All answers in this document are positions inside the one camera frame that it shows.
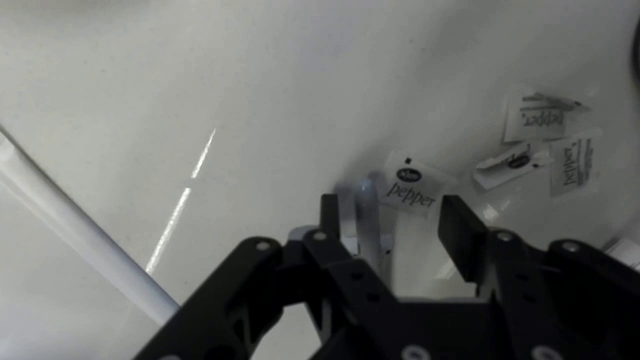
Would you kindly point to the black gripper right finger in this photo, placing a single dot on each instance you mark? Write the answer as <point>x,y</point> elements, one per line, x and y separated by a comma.
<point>561,293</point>

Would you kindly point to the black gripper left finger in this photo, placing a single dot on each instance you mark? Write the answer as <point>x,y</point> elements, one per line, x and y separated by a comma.
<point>266,300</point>

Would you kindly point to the white pepper packet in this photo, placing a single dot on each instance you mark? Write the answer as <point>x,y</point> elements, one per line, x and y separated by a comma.
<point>412,182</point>
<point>511,163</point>
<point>540,116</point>
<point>572,163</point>

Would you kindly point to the white rod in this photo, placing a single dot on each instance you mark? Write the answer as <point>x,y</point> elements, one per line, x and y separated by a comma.
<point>87,233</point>

